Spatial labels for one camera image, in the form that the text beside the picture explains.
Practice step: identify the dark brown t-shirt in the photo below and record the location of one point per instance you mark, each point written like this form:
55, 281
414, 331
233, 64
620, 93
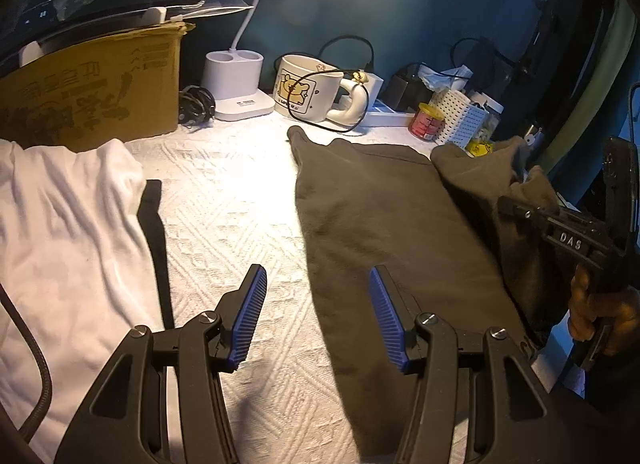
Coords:
432, 221

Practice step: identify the white power strip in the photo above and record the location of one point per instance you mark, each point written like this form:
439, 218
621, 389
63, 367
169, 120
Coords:
381, 115

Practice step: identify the white desk lamp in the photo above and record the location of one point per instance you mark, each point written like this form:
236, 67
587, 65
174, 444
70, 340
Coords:
232, 78

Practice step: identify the white crumpled tissue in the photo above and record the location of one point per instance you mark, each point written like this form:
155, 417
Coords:
453, 79

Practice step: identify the steel tumbler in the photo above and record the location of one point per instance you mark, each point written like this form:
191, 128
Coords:
533, 137

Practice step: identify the white perforated plastic basket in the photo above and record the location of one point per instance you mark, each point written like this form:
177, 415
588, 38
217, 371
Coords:
462, 117

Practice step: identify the white cartoon mug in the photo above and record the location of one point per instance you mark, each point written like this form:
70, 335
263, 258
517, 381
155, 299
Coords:
311, 90

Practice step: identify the red can yellow lid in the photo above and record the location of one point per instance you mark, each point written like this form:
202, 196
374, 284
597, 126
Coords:
427, 123

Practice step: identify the yellow green curtain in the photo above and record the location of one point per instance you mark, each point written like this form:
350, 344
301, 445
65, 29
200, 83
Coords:
612, 55

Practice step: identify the person's right hand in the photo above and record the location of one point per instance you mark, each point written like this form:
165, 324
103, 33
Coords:
587, 307

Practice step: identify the cardboard box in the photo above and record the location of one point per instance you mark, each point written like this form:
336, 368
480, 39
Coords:
123, 85

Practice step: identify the white usb charger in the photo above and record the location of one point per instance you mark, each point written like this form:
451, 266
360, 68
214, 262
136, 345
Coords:
371, 82

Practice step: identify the white t-shirt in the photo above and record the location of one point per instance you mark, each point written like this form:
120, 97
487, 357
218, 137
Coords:
75, 263

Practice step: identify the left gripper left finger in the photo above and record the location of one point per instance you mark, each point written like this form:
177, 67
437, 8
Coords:
124, 418

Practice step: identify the black power adapter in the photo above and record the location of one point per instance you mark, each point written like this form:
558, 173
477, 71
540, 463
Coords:
405, 92

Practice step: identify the glass jar white lid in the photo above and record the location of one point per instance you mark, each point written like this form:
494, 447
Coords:
493, 116

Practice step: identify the yellow snack packet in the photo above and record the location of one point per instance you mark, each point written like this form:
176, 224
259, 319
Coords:
479, 148

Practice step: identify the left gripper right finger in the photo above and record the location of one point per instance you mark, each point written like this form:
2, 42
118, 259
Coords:
512, 419

